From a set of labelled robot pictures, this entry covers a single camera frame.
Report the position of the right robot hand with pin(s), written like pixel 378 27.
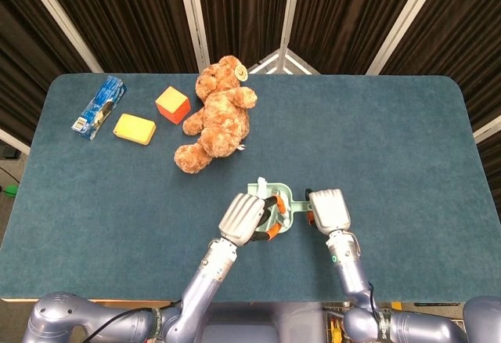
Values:
pixel 330 210

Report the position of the purple robot torso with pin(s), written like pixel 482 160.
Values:
pixel 266 321

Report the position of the mint green hand broom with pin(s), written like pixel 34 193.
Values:
pixel 261 186

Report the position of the brown pleated screen panel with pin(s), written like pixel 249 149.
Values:
pixel 129 14
pixel 344 14
pixel 242 6
pixel 23 65
pixel 469 37

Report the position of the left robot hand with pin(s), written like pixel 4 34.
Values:
pixel 240 217

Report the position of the blue felt table cover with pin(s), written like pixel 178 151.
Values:
pixel 352 143

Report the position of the mint green dustpan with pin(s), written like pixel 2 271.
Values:
pixel 299 205

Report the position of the blue cookie package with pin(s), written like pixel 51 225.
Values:
pixel 99 106

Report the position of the orange yellow cube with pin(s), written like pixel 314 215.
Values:
pixel 172 104

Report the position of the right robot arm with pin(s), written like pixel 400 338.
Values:
pixel 348 268

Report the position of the brown teddy bear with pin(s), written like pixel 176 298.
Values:
pixel 223 123

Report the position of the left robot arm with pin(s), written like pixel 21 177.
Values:
pixel 203 280

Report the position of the yellow sponge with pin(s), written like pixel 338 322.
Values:
pixel 135 129

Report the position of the small green object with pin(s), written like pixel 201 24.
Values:
pixel 9 190

